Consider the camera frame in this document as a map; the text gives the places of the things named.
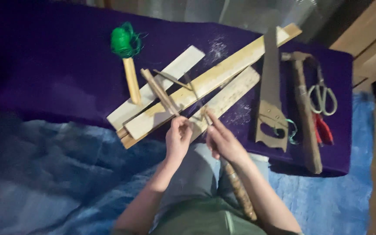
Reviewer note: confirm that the person's left hand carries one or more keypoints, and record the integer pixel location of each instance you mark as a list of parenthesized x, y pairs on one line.
[(176, 140)]

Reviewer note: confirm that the person's right hand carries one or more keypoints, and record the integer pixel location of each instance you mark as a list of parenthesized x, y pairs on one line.
[(227, 145)]

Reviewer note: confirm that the person's left fingers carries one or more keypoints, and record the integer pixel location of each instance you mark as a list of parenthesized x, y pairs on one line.
[(183, 125)]

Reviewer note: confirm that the bundle of bamboo strips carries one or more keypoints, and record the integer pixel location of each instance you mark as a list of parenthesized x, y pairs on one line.
[(159, 93)]

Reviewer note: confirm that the thin bamboo stick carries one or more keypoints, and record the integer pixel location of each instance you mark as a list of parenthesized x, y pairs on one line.
[(171, 79)]

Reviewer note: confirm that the person's grey trousers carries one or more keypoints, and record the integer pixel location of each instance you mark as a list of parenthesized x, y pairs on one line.
[(194, 176)]

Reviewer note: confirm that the brown wooden slat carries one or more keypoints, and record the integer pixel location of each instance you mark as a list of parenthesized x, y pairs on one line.
[(126, 138)]

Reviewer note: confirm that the short white wooden plank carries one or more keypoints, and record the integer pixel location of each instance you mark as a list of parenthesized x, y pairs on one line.
[(178, 67)]

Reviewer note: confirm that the whitewashed wooden plank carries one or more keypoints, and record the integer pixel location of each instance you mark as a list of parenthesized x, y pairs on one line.
[(232, 91)]

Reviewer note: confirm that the long pale wooden plank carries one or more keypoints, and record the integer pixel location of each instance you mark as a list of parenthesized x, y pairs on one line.
[(227, 70)]

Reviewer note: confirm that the person's green shirt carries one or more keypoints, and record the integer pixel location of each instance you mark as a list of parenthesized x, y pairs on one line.
[(207, 218)]

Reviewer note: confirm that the green twine spool on stick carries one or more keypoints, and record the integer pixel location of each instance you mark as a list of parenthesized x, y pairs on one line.
[(125, 42)]

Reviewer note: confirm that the clear plastic sheet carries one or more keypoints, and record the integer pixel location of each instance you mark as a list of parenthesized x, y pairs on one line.
[(191, 13)]

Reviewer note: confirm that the purple cloth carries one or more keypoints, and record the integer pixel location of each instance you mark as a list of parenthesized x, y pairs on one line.
[(60, 65)]

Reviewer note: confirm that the grey metal scissors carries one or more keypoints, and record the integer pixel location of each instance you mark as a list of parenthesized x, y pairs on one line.
[(320, 88)]

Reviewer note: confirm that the blue tarp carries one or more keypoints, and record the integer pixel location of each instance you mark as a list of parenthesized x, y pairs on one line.
[(44, 169)]

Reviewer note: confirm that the wooden furniture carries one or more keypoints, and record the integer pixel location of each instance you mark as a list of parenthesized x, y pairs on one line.
[(370, 42)]

